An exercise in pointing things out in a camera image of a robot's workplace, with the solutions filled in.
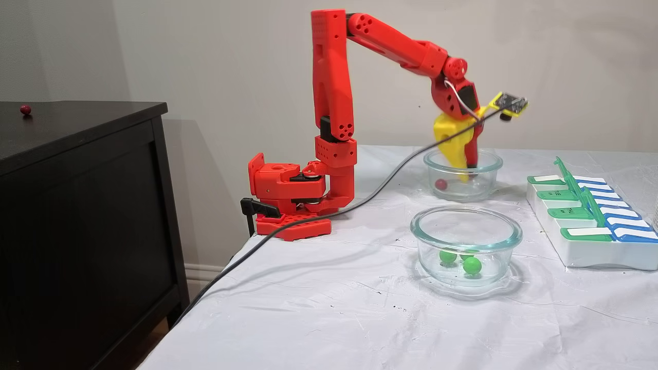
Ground weekly pill organizer box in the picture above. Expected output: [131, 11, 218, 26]
[526, 156, 658, 271]

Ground small clear glass bowl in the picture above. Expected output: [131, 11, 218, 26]
[423, 148, 503, 202]

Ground large clear glass bowl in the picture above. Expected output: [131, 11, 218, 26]
[410, 206, 524, 289]

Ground white plastic table cover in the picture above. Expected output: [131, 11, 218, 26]
[136, 145, 658, 370]

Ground black table clamp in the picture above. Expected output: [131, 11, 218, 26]
[240, 197, 282, 238]

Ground white baseboard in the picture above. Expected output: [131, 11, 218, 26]
[184, 263, 229, 301]

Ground black wooden cabinet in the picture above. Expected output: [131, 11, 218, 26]
[0, 101, 190, 370]

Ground white and red servo wire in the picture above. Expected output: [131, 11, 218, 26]
[443, 80, 481, 121]

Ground camera board with yellow mount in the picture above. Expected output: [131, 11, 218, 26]
[487, 91, 528, 122]

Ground black camera cable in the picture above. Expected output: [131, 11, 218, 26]
[169, 105, 507, 329]

